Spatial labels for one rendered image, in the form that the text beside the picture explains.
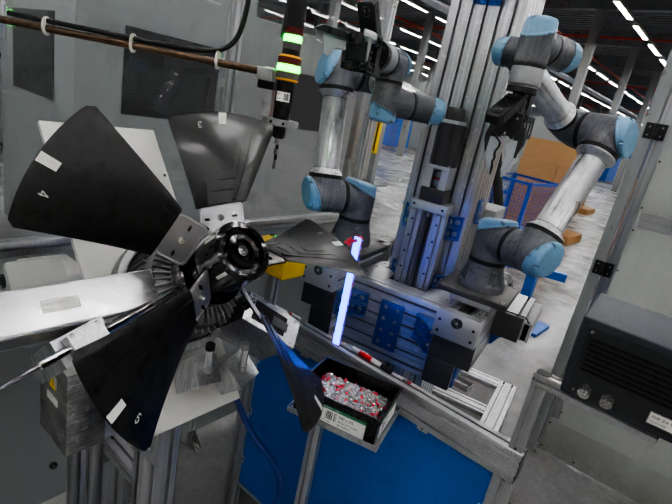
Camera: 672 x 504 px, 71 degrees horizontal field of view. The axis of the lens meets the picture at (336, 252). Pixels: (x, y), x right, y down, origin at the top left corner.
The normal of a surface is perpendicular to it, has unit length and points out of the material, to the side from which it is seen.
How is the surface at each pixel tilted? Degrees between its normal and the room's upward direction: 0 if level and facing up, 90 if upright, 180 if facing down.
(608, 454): 90
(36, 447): 90
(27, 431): 90
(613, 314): 15
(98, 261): 50
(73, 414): 90
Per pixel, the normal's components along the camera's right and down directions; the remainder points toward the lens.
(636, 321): 0.02, -0.88
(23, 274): 0.70, -0.35
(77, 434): 0.76, 0.33
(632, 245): -0.62, 0.12
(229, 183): 0.01, -0.39
